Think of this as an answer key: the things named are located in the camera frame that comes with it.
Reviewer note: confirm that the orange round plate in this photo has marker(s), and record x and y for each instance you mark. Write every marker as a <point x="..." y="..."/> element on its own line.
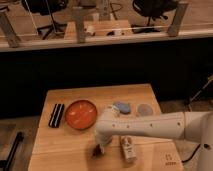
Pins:
<point x="81" y="114"/>

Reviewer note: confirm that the black office chair left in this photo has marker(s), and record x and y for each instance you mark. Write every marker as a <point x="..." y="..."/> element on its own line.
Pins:
<point x="46" y="8"/>

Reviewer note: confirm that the dark red pepper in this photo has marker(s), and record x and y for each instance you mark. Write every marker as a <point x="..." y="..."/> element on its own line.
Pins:
<point x="98" y="151"/>

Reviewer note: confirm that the black rectangular eraser block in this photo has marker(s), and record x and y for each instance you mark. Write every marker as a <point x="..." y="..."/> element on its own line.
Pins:
<point x="56" y="116"/>

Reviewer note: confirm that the white plastic bottle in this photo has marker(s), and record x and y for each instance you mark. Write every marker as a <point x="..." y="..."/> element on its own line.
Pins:
<point x="128" y="149"/>

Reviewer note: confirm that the black stand at left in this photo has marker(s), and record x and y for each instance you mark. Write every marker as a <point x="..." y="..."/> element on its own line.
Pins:
<point x="5" y="164"/>

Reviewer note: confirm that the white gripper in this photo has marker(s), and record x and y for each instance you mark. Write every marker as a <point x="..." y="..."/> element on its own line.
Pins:
<point x="102" y="139"/>

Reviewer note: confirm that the black office chair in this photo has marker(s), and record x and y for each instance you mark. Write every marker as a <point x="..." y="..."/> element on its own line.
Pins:
<point x="152" y="9"/>
<point x="46" y="8"/>

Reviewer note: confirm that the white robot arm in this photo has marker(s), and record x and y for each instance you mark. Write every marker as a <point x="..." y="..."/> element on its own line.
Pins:
<point x="190" y="126"/>

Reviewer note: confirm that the black office chair right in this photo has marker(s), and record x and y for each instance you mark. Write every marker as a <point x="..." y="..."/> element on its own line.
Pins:
<point x="152" y="9"/>

